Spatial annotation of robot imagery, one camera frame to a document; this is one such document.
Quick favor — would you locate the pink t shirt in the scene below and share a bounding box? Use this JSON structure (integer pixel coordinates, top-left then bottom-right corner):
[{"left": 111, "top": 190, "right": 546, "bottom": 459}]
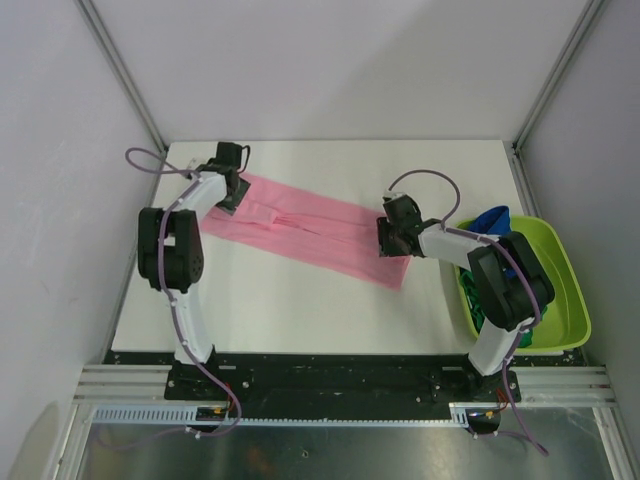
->
[{"left": 201, "top": 174, "right": 410, "bottom": 291}]

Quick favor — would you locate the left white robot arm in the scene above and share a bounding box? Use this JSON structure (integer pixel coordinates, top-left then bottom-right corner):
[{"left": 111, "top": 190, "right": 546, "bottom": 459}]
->
[{"left": 125, "top": 142, "right": 251, "bottom": 365}]

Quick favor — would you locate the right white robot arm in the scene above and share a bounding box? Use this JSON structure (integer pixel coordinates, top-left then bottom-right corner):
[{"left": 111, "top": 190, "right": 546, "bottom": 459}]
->
[{"left": 376, "top": 191, "right": 555, "bottom": 401}]

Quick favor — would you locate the green t shirt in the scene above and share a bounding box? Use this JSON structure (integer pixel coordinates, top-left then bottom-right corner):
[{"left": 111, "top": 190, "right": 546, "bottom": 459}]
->
[{"left": 458, "top": 269, "right": 548, "bottom": 348}]

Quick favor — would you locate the blue t shirt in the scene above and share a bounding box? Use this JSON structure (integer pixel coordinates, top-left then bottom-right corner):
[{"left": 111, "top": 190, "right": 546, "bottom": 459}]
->
[{"left": 471, "top": 204, "right": 521, "bottom": 279}]

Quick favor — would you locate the lime green plastic basin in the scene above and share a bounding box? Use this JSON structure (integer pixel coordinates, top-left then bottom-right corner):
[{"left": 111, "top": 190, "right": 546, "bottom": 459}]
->
[{"left": 449, "top": 214, "right": 592, "bottom": 356}]

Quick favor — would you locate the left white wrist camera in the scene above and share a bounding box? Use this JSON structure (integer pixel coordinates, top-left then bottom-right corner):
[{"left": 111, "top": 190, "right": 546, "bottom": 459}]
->
[{"left": 187, "top": 157, "right": 208, "bottom": 170}]

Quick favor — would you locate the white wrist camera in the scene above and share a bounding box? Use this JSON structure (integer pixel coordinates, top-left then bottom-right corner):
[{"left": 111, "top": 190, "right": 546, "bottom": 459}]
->
[
  {"left": 382, "top": 190, "right": 406, "bottom": 203},
  {"left": 187, "top": 157, "right": 208, "bottom": 170}
]

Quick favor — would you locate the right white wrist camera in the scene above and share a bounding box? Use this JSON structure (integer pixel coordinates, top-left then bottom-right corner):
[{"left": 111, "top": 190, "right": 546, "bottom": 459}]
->
[{"left": 382, "top": 190, "right": 406, "bottom": 203}]

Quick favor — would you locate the grey slotted cable duct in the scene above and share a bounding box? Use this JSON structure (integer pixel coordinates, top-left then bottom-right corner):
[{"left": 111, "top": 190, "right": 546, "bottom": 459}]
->
[{"left": 93, "top": 403, "right": 500, "bottom": 427}]

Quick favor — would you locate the left aluminium frame post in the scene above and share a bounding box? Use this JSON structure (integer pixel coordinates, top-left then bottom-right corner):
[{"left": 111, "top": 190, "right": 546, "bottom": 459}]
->
[{"left": 73, "top": 0, "right": 168, "bottom": 152}]

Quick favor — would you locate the aluminium frame post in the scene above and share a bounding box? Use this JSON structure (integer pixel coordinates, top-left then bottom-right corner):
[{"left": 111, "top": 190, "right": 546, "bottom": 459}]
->
[
  {"left": 510, "top": 0, "right": 614, "bottom": 151},
  {"left": 73, "top": 0, "right": 168, "bottom": 152}
]

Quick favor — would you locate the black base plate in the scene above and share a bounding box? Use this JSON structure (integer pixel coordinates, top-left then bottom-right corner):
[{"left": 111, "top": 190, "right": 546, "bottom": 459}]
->
[{"left": 164, "top": 353, "right": 521, "bottom": 415}]

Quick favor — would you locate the right aluminium frame post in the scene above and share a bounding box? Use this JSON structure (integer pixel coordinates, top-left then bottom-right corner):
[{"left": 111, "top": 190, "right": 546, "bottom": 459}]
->
[{"left": 510, "top": 0, "right": 614, "bottom": 151}]

